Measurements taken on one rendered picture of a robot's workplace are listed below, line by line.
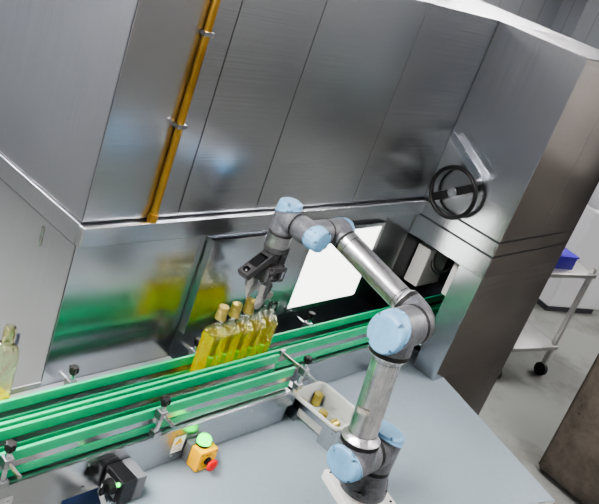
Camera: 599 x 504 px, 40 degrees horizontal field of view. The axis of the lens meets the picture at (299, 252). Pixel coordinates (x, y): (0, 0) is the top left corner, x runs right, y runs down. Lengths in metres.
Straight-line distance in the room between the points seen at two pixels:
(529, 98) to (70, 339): 1.82
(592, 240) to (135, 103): 5.15
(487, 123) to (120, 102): 1.60
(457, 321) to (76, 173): 1.74
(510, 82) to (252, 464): 1.65
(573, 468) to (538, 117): 2.16
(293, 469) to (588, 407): 2.23
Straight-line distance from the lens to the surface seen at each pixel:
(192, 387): 2.53
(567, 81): 3.12
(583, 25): 6.65
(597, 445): 4.59
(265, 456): 2.67
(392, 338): 2.22
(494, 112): 3.23
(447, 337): 3.40
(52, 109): 2.28
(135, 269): 2.40
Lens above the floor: 2.33
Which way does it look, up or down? 23 degrees down
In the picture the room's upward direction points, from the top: 21 degrees clockwise
